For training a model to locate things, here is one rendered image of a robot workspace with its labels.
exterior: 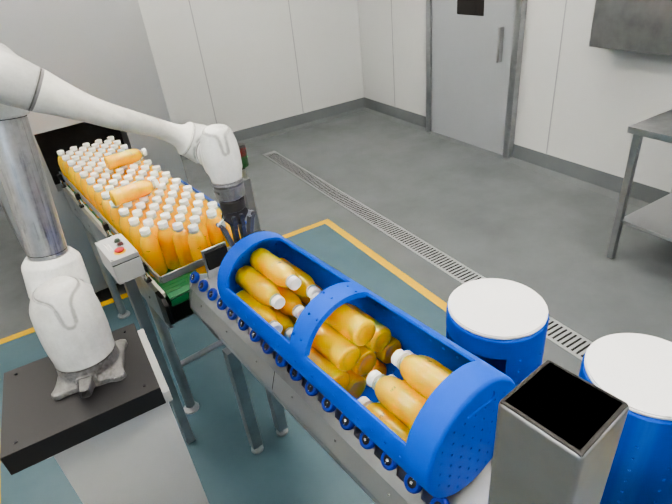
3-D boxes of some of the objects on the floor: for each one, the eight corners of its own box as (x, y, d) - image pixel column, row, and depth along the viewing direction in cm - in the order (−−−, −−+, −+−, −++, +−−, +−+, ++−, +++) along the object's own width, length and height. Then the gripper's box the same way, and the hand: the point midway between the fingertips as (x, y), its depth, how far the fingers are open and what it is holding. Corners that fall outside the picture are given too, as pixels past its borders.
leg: (255, 456, 230) (226, 356, 197) (249, 448, 234) (219, 349, 202) (266, 449, 233) (239, 349, 200) (259, 441, 237) (232, 342, 204)
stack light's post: (280, 358, 284) (242, 180, 226) (276, 355, 287) (238, 178, 229) (286, 355, 286) (250, 177, 228) (282, 351, 289) (246, 175, 231)
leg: (280, 439, 237) (256, 339, 204) (274, 431, 241) (249, 332, 208) (290, 432, 240) (268, 332, 207) (284, 424, 244) (261, 326, 211)
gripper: (243, 185, 154) (257, 251, 166) (205, 200, 148) (222, 267, 160) (256, 192, 149) (269, 259, 161) (217, 207, 142) (234, 276, 155)
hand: (244, 254), depth 159 cm, fingers closed, pressing on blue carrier
